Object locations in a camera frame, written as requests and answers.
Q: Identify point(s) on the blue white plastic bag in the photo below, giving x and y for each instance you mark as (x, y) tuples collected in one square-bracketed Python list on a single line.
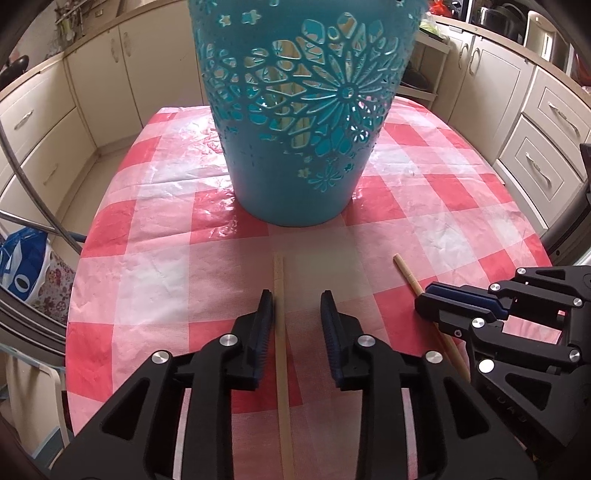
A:
[(21, 277)]

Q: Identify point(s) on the metal chair frame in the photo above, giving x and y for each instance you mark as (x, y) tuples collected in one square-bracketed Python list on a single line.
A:
[(46, 225)]

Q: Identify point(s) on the cream door cabinets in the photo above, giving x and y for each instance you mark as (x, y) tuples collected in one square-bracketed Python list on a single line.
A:
[(152, 69)]

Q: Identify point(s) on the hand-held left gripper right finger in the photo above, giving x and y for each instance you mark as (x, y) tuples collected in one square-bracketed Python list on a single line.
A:
[(328, 341)]

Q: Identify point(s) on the white jug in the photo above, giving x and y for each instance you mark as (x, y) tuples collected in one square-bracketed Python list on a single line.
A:
[(549, 41)]

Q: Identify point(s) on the red packet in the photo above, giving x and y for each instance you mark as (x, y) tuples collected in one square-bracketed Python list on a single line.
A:
[(437, 7)]

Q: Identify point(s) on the bundle of beige chopsticks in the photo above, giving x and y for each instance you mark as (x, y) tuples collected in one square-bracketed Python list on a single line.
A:
[(285, 90)]

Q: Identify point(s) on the beige chopstick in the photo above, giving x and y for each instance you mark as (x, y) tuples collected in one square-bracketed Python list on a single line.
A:
[(281, 369), (406, 272)]

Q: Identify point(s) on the plastic bag of vegetables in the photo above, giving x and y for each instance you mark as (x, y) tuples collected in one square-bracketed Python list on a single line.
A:
[(434, 30)]

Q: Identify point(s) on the white shelving rack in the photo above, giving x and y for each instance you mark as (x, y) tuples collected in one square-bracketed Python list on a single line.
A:
[(438, 69)]

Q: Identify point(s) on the red white checkered tablecloth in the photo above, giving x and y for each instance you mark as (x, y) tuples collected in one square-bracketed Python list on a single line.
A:
[(161, 258)]

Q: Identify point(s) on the steel pot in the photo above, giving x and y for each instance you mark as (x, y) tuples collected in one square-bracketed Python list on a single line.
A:
[(503, 23)]

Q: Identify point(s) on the floral printed bag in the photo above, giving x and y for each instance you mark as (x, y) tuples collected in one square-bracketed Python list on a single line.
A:
[(55, 286)]

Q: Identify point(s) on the black frying pan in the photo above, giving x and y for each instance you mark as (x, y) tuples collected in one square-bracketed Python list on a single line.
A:
[(16, 69)]

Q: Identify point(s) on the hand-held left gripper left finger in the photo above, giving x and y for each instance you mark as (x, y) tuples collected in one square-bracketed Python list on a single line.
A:
[(265, 341)]

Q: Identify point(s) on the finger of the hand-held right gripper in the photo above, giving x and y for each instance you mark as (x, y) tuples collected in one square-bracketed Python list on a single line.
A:
[(461, 297), (443, 316)]

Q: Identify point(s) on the cream drawer cabinets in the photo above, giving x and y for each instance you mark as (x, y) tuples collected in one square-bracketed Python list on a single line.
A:
[(46, 120)]

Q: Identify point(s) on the cream kitchen cabinets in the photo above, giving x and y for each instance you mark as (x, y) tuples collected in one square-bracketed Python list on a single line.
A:
[(508, 92)]

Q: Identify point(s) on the black appliance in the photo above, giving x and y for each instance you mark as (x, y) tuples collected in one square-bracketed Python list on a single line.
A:
[(458, 10)]

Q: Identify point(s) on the teal cutout plastic basket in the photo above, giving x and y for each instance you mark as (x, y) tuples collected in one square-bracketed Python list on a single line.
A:
[(295, 194)]

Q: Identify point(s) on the dark wok pan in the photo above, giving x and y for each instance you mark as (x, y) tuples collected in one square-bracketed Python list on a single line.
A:
[(415, 81)]

